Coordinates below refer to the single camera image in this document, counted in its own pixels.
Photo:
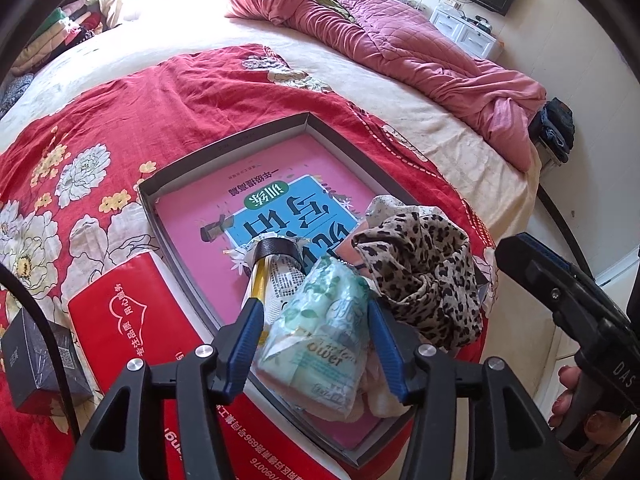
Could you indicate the floral scrunchie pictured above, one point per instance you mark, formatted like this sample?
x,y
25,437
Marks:
x,y
385,207

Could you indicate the black curved bed frame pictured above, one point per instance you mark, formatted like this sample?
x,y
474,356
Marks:
x,y
565,230

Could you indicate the stack of folded clothes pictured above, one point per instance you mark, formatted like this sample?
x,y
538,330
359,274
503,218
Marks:
x,y
60,30

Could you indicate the person's right hand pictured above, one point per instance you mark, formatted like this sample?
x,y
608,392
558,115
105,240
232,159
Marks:
x,y
607,430

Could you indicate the grey tray box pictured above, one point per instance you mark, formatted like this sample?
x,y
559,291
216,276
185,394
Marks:
x,y
225,157

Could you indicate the black box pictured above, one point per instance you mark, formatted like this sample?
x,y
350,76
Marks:
x,y
40,360

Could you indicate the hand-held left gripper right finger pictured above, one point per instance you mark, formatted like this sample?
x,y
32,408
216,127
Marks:
x,y
385,340

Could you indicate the dark denim clothes pile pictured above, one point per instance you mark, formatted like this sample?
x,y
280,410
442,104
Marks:
x,y
555,125

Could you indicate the printed tube with black cap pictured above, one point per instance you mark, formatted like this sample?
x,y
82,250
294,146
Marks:
x,y
272,252

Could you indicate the leopard print scrunchie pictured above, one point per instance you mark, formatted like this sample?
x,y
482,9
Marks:
x,y
425,270

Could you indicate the green white tissue pack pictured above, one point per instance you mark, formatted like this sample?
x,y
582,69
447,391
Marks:
x,y
320,340

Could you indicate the red floral blanket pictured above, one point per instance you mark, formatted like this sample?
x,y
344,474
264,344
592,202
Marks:
x,y
150,100

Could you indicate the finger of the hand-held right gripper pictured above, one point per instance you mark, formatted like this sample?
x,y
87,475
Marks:
x,y
530,265

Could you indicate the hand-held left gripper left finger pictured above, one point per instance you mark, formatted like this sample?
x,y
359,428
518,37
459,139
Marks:
x,y
245,340

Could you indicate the cream bed sheet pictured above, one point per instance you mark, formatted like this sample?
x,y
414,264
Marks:
x,y
200,20

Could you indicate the dark patterned cloth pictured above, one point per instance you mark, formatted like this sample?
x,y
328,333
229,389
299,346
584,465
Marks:
x,y
15,90

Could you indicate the pink book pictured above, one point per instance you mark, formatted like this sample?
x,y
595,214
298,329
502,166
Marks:
x,y
210,195

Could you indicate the white cabinet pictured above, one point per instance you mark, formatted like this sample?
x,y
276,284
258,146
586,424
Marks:
x,y
465,30

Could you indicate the pink quilt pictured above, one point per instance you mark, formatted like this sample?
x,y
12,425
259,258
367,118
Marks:
x,y
410,50

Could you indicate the red tissue box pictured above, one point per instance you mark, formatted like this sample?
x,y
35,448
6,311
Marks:
x,y
130,310

